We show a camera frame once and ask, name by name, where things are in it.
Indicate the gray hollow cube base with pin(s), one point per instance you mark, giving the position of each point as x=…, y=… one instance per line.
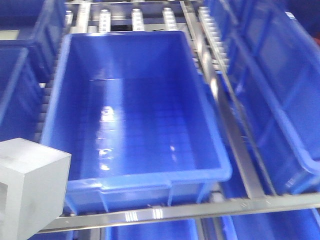
x=33, y=181

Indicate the blue target bin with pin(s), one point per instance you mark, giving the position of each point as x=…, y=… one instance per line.
x=133, y=112

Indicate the blue bin right neighbor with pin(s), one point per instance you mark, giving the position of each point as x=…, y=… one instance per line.
x=274, y=71

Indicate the blue bin neighbor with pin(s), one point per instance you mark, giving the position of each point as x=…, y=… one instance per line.
x=21, y=96
x=274, y=71

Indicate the blue bin left neighbor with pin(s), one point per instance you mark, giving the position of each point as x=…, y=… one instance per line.
x=21, y=96

